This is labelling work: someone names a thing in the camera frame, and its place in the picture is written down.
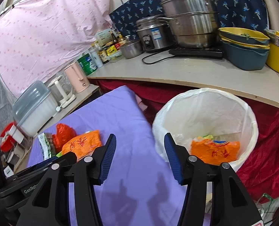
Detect orange tea bag wrapper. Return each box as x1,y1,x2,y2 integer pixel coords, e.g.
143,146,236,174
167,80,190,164
61,130,102,161

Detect orange snack wrapper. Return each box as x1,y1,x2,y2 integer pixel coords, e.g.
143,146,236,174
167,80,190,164
190,139,240,166

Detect red plastic bag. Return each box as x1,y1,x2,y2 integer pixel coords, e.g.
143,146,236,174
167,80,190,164
52,124,76,153

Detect green white milk carton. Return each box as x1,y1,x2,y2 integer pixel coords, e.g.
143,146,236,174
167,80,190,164
38,133,57,160

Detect green yellow plastic bag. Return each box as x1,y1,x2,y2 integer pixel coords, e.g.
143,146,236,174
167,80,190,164
193,135,214,142

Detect white lined trash bin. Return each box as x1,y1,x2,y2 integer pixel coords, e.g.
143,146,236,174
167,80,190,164
152,88,259,171

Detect purple tablecloth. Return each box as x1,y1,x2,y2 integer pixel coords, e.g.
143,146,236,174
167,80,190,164
27,85,212,226

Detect red basin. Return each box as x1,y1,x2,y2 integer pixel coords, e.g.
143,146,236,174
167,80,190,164
0,122,16,153

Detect white cup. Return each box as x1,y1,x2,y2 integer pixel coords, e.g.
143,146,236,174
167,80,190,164
8,125,24,144

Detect pink electric kettle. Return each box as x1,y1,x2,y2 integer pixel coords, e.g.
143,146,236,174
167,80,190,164
64,62,90,93

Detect white glass kettle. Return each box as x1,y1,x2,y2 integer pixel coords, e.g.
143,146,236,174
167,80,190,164
47,75,76,109

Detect white dish rack box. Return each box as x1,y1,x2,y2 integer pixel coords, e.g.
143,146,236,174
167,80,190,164
12,81,58,137

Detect green tin can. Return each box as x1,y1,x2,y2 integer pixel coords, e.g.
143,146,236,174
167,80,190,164
77,54,98,76

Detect red cloth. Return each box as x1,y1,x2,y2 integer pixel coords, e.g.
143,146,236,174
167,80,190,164
91,79,279,200

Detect white bottle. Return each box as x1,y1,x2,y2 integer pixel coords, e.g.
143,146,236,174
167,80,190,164
89,44,104,68

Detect dark sauce bottle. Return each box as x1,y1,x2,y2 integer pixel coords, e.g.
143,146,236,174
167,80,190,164
98,50,109,64

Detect black induction cooker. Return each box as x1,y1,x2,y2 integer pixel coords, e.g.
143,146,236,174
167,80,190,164
169,47,223,60

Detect small steel pot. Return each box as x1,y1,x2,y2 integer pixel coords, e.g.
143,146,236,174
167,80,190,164
120,40,144,59

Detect white tea box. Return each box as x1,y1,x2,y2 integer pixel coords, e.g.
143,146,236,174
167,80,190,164
95,29,112,46

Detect steel rice cooker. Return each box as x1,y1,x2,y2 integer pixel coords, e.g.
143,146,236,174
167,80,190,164
136,14,174,52

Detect stacked teal yellow basins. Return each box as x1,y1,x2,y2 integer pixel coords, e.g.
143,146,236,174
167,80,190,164
218,27,270,71

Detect pink curtain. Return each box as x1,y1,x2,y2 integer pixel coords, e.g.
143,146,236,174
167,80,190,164
0,0,111,97

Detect yellow pot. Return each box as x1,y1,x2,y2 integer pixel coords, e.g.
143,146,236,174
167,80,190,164
265,29,279,73

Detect large steel steamer pot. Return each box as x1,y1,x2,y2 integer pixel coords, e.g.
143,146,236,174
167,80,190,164
160,0,220,48

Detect blue patterned cloth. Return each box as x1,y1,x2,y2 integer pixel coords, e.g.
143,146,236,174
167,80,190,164
110,0,269,39

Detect black power cable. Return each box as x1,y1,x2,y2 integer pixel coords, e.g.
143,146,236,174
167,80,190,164
141,50,175,65

